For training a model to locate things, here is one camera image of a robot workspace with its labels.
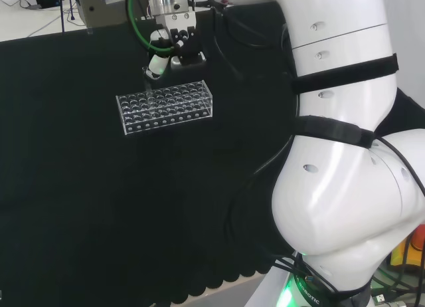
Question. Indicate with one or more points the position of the yellow stop button box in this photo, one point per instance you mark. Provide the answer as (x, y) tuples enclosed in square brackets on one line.
[(413, 254)]

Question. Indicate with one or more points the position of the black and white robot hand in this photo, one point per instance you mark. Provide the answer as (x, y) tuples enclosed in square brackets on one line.
[(186, 44)]

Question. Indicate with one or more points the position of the clear glass test tube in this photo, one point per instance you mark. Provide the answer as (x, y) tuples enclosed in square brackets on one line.
[(147, 87)]

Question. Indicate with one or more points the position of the silver usb plug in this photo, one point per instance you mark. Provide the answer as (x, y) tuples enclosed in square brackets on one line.
[(380, 298)]

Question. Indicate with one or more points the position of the clear acrylic test tube rack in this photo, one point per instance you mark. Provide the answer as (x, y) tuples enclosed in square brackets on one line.
[(172, 111)]

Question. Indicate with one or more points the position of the grey metal control cabinet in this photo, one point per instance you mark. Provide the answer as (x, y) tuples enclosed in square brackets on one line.
[(99, 8)]

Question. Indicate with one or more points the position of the black bench cloth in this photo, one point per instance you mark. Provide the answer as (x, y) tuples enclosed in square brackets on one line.
[(83, 187)]

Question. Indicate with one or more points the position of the dark tripod pole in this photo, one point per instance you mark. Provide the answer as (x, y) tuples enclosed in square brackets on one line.
[(61, 18)]

